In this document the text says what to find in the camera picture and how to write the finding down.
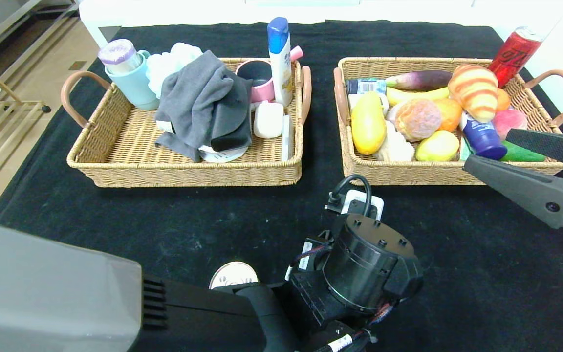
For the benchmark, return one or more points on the red soda can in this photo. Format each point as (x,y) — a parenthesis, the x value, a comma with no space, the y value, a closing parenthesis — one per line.
(516,54)

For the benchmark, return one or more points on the toy white garlic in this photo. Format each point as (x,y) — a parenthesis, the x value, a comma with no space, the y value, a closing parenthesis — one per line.
(395,145)

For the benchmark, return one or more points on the white round container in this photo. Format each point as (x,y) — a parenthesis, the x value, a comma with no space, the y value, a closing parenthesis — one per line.
(223,156)

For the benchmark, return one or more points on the toy yellow banana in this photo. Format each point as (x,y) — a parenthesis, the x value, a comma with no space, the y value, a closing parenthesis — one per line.
(408,96)

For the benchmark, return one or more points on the rectangular wicker basket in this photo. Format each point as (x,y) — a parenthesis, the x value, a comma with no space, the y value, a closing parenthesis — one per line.
(130,146)
(408,173)

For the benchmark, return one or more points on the toy pink peach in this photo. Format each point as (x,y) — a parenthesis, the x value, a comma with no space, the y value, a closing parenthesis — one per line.
(508,121)

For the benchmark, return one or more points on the toy cream puff bun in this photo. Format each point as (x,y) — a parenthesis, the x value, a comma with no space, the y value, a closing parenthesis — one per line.
(418,120)

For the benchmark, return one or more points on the gold metal rack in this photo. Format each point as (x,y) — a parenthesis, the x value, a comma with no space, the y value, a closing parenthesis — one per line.
(27,102)

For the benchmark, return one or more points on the teal plastic cup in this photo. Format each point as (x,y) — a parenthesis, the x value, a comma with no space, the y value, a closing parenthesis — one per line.
(136,87)

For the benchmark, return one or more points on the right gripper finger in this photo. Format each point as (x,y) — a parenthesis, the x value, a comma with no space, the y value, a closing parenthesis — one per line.
(555,145)
(530,193)

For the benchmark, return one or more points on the toy croissant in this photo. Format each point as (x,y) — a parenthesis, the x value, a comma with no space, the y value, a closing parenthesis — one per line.
(474,93)

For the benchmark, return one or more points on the white drink bottle blue cap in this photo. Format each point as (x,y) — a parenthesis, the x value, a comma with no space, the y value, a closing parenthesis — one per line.
(482,139)

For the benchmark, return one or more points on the black glasses case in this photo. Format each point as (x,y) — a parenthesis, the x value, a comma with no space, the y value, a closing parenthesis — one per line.
(235,132)

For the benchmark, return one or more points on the toy green lime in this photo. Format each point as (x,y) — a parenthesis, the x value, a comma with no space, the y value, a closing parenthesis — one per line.
(521,154)

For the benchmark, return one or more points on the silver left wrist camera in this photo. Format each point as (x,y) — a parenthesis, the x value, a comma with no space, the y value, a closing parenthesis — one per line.
(378,205)

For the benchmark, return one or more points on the pull tab tin can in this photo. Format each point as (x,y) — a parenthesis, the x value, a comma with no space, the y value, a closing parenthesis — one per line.
(235,274)

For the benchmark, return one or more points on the light blue bath pouf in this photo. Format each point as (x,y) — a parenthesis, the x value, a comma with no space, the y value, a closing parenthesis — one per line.
(164,66)

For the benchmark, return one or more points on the toy yellow lemon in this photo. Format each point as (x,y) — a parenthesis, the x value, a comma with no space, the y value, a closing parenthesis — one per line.
(435,146)

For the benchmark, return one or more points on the blue barcode snack packet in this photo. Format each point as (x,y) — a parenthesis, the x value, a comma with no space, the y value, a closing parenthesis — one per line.
(367,87)

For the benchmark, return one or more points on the green snack packet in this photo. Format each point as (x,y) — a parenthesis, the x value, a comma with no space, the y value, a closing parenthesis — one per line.
(465,151)

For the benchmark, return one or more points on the pink mug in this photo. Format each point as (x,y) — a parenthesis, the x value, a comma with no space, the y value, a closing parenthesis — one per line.
(263,95)

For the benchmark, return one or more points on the purple lidded jar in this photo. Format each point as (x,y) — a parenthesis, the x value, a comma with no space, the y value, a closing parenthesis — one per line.
(118,53)

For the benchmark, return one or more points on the white soap box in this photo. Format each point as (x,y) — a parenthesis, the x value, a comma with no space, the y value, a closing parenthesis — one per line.
(268,120)

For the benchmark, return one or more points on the white shampoo bottle blue cap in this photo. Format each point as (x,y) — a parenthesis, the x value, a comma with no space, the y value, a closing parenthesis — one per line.
(281,72)

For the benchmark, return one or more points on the toy purple eggplant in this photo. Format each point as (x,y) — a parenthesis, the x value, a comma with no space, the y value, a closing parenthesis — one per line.
(423,79)

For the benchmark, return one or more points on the white comb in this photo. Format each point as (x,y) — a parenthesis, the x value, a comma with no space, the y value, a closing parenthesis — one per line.
(286,141)

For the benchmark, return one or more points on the small toy orange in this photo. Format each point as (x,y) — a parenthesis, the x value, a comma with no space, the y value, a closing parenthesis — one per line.
(503,100)

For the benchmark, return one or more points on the toy yellow papaya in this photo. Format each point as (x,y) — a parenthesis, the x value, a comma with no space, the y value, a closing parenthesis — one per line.
(367,123)

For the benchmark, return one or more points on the large toy orange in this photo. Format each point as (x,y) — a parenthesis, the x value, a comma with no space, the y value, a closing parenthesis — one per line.
(451,115)

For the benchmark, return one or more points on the black tablecloth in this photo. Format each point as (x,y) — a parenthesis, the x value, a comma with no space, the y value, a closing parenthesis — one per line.
(164,220)

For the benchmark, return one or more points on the gray towel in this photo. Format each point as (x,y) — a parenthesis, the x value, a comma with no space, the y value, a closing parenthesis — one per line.
(198,102)

